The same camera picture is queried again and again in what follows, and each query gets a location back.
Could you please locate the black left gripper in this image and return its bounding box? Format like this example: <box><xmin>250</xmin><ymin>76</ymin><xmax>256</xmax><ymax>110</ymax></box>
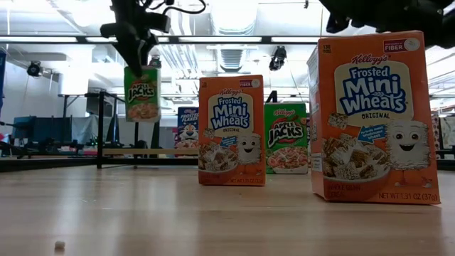
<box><xmin>100</xmin><ymin>0</ymin><xmax>171</xmax><ymax>78</ymax></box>

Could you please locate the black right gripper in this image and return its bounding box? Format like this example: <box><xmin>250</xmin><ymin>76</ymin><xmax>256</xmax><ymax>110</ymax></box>
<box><xmin>317</xmin><ymin>0</ymin><xmax>395</xmax><ymax>35</ymax></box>

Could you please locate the green Apple Jacks cereal box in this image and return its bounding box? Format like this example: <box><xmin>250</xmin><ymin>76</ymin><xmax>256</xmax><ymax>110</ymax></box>
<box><xmin>264</xmin><ymin>102</ymin><xmax>309</xmax><ymax>175</ymax></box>
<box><xmin>123</xmin><ymin>65</ymin><xmax>162</xmax><ymax>124</ymax></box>

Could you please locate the blue Frosted Flakes cereal box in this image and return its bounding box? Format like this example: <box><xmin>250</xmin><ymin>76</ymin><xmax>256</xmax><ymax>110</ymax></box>
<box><xmin>176</xmin><ymin>106</ymin><xmax>200</xmax><ymax>149</ymax></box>

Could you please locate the orange Mini Wheats cereal box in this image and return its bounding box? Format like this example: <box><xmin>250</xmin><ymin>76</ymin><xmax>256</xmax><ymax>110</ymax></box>
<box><xmin>306</xmin><ymin>30</ymin><xmax>441</xmax><ymax>206</ymax></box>
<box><xmin>198</xmin><ymin>74</ymin><xmax>267</xmax><ymax>187</ymax></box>

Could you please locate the black overhead beam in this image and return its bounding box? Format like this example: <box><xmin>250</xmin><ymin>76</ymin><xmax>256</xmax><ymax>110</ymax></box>
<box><xmin>0</xmin><ymin>34</ymin><xmax>323</xmax><ymax>45</ymax></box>

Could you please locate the grey tarp cover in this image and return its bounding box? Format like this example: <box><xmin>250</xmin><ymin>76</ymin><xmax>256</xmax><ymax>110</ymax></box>
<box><xmin>70</xmin><ymin>114</ymin><xmax>100</xmax><ymax>144</ymax></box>

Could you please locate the blue banner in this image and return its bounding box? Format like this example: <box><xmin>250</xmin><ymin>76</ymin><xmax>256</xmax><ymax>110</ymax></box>
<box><xmin>0</xmin><ymin>50</ymin><xmax>6</xmax><ymax>112</ymax></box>

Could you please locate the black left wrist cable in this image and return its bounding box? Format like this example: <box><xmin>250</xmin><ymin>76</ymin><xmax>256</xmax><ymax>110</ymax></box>
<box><xmin>144</xmin><ymin>0</ymin><xmax>208</xmax><ymax>16</ymax></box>

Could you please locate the white round ceiling duct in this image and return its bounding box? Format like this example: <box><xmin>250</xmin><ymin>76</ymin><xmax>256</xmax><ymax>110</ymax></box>
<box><xmin>209</xmin><ymin>0</ymin><xmax>259</xmax><ymax>36</ymax></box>

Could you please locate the wooden shelf with black frame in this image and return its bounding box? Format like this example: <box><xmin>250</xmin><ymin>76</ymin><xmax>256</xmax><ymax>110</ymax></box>
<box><xmin>96</xmin><ymin>90</ymin><xmax>279</xmax><ymax>170</ymax></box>

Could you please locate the black aluminium table frame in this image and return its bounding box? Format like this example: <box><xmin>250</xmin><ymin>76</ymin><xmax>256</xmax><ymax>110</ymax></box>
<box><xmin>0</xmin><ymin>156</ymin><xmax>455</xmax><ymax>174</ymax></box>

